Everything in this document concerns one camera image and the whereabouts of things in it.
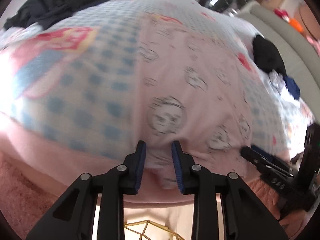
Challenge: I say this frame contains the grey padded headboard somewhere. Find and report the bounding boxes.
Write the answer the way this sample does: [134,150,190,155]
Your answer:
[237,1,320,93]

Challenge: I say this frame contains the gold wire basket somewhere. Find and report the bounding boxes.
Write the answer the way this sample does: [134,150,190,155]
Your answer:
[124,219,175,240]

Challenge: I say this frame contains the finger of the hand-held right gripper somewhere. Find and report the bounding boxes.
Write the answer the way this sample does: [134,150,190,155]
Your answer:
[251,144,278,163]
[240,146,294,180]

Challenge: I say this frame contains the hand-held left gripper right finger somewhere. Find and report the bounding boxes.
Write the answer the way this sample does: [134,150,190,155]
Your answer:
[171,140,289,240]

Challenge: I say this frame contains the black crumpled garment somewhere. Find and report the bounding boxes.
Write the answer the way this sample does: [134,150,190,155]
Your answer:
[3,0,125,30]

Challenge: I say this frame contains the blue checkered cartoon blanket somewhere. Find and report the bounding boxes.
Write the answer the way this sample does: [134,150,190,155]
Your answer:
[0,0,315,160]

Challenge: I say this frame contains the white folded garment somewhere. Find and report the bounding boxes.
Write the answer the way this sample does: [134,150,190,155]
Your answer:
[269,69,300,105]

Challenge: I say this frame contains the pink cartoon print pants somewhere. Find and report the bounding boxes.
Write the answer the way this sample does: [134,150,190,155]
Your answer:
[135,14,285,190]

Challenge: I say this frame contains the navy folded garment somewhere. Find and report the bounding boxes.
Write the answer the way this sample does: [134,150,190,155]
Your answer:
[284,76,300,100]

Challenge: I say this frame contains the orange plush toy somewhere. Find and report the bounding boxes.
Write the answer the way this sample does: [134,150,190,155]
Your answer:
[290,17,304,32]

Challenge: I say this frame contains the red plush toy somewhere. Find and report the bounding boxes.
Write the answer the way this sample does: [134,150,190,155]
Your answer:
[274,8,290,20]

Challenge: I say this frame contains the black folded cloth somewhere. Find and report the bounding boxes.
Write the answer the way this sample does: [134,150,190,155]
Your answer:
[252,35,287,77]

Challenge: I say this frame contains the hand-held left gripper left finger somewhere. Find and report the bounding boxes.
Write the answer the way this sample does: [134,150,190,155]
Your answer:
[26,140,147,240]

